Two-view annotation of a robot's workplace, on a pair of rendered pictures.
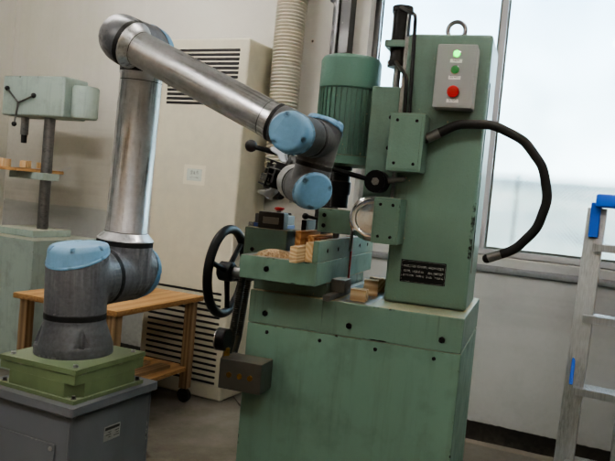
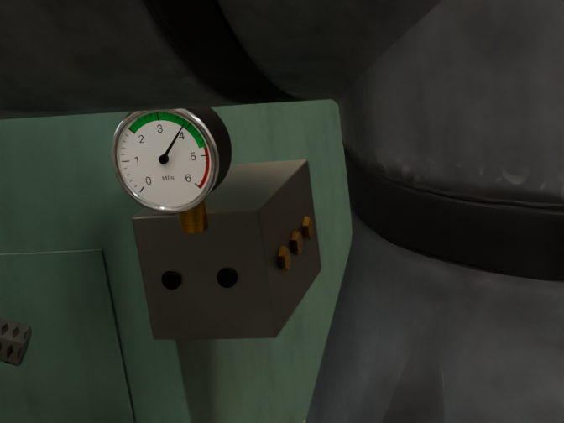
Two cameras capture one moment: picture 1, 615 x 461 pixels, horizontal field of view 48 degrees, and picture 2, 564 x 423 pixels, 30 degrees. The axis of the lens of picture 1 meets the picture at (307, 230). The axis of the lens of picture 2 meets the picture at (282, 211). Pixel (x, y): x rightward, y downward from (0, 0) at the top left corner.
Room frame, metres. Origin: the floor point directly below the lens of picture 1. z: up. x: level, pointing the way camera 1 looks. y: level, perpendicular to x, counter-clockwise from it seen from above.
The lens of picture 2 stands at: (1.80, 0.78, 0.78)
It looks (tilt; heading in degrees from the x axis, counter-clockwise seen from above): 15 degrees down; 269
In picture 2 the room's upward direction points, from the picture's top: 8 degrees counter-clockwise
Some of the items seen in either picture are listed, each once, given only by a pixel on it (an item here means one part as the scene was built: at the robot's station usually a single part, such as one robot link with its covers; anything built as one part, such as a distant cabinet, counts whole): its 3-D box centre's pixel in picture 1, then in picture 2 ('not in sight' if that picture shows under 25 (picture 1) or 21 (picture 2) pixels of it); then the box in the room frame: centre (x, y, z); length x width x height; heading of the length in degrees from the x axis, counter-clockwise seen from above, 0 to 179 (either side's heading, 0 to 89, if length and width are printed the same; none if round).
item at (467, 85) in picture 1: (456, 78); not in sight; (1.79, -0.34, 1.40); 0.10 x 0.06 x 0.16; 72
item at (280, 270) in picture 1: (298, 261); not in sight; (2.06, 0.02, 0.87); 0.61 x 0.30 x 0.06; 162
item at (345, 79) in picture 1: (347, 112); not in sight; (2.03, -0.08, 1.32); 0.18 x 0.18 x 0.31
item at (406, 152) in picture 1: (407, 143); not in sight; (1.81, -0.24, 1.23); 0.09 x 0.08 x 0.15; 72
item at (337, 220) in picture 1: (343, 224); not in sight; (2.02, -0.10, 0.99); 0.14 x 0.07 x 0.09; 72
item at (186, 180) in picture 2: (223, 342); (177, 167); (1.85, 0.20, 0.65); 0.06 x 0.04 x 0.08; 162
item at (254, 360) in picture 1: (244, 373); (236, 246); (1.82, 0.13, 0.58); 0.12 x 0.08 x 0.08; 72
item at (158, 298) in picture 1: (110, 337); not in sight; (3.19, 0.87, 0.32); 0.66 x 0.57 x 0.64; 156
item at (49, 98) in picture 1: (44, 220); not in sight; (3.86, 1.47, 0.79); 0.62 x 0.48 x 1.58; 64
